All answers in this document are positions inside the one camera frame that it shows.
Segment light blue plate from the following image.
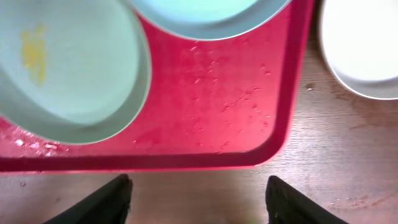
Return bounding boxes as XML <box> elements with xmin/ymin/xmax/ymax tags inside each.
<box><xmin>128</xmin><ymin>0</ymin><xmax>290</xmax><ymax>41</ymax></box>

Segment red tray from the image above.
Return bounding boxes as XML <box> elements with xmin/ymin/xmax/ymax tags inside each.
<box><xmin>1</xmin><ymin>0</ymin><xmax>313</xmax><ymax>173</ymax></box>

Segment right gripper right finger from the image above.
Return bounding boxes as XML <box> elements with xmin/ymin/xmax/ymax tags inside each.
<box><xmin>265</xmin><ymin>175</ymin><xmax>347</xmax><ymax>224</ymax></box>

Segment mint green plate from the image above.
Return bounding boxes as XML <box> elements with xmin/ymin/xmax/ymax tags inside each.
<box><xmin>1</xmin><ymin>0</ymin><xmax>152</xmax><ymax>145</ymax></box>

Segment white plate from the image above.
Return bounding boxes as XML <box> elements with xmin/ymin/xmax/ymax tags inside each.
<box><xmin>318</xmin><ymin>0</ymin><xmax>397</xmax><ymax>100</ymax></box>

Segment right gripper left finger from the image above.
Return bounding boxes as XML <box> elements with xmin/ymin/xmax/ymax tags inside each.
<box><xmin>45</xmin><ymin>174</ymin><xmax>133</xmax><ymax>224</ymax></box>

